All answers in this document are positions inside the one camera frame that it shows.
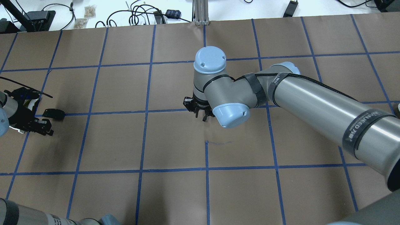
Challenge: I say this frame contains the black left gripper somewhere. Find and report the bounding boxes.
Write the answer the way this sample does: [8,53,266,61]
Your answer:
[6,88,54,136]

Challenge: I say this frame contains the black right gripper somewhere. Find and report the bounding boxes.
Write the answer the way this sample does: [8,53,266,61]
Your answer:
[183,94,215,122]

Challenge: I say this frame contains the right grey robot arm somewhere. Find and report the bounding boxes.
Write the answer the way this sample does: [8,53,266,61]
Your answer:
[183,46,400,191]

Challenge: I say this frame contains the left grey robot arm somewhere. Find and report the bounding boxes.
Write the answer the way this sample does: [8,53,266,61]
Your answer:
[0,86,120,225]

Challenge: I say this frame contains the black power adapter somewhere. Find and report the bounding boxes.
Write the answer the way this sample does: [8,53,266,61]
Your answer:
[283,0,298,18]

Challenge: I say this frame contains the black flat bracket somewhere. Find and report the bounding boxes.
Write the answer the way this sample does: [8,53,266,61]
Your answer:
[42,108,66,121]

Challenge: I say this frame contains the aluminium frame post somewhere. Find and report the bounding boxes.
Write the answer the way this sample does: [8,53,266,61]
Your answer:
[192,0,210,26]

